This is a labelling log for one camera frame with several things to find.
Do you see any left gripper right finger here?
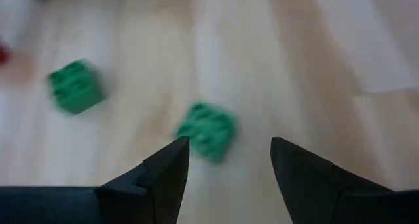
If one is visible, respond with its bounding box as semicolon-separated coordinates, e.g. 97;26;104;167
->
270;136;419;224

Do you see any red cylinder block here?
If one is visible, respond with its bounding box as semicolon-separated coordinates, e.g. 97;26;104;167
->
0;42;11;66

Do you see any square green brick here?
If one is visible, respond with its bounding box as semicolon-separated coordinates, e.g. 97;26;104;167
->
175;100;239;165
46;58;107;116

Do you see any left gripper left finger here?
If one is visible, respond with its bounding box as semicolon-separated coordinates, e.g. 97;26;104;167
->
0;136;191;224

